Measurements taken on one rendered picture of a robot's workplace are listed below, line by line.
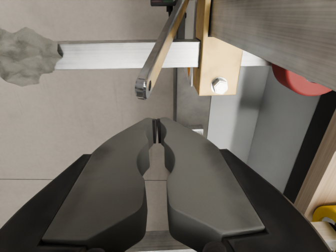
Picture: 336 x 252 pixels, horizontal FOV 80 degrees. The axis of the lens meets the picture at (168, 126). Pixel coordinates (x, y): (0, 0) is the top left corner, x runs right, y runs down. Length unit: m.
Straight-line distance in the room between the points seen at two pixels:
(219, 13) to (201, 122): 0.31
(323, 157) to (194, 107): 0.25
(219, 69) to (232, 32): 0.09
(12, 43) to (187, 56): 0.20
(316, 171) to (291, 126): 0.13
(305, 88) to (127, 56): 0.21
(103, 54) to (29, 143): 1.35
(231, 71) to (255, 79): 0.31
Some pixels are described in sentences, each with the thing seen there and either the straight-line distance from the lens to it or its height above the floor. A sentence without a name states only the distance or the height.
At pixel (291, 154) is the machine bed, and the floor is 0.79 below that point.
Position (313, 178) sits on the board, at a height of 0.89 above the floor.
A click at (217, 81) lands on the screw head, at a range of 0.26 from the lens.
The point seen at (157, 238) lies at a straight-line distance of 0.33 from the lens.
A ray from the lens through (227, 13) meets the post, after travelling 0.20.
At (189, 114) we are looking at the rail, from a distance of 0.47.
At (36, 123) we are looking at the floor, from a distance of 1.47.
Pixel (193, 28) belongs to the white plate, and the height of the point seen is 0.80.
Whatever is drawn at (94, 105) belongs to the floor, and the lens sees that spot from 1.27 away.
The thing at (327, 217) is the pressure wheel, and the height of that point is 0.92.
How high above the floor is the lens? 1.12
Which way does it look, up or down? 60 degrees down
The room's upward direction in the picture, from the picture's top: 175 degrees clockwise
